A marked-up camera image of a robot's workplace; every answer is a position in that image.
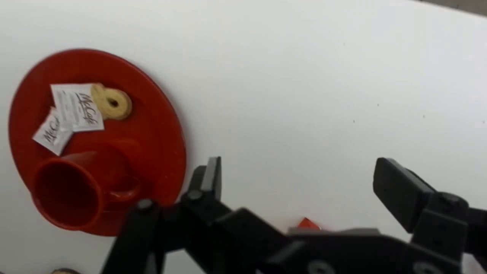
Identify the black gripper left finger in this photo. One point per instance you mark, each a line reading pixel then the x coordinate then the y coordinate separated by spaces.
pixel 207 177

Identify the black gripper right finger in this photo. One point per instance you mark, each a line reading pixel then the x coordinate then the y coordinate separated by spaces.
pixel 400 191

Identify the orange snack packet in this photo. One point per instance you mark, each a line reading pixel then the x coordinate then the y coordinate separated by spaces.
pixel 308 224

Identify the red round plate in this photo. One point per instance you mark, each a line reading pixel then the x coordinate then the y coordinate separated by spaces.
pixel 154 124

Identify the red cup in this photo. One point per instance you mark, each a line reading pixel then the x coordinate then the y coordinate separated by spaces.
pixel 85 189

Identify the large white sugar sachet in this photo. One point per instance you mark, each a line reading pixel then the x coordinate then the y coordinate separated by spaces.
pixel 76 107

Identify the small white sugar sachet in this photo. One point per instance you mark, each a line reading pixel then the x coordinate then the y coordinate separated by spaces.
pixel 52 133

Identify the beige ring biscuit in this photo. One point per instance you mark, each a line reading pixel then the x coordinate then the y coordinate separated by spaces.
pixel 111 103

